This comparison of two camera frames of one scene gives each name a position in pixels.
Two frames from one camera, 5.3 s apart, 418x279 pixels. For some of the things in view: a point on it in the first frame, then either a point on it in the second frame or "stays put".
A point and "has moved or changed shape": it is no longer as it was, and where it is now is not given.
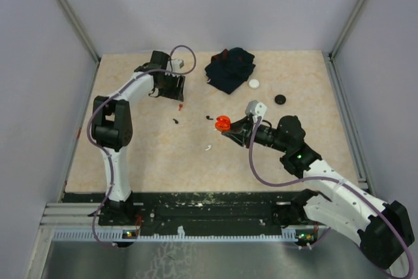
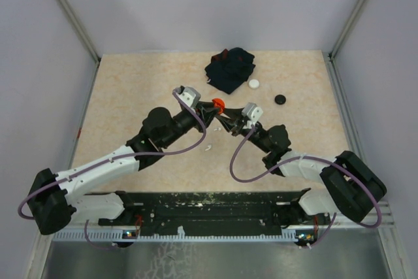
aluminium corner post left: x=70 y=14 stays put
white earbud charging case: x=253 y=83 stays put
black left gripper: x=177 y=93 -> x=206 y=112
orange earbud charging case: x=223 y=123 has moved or changed shape
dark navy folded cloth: x=229 y=68 stays put
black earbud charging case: x=280 y=99 stays put
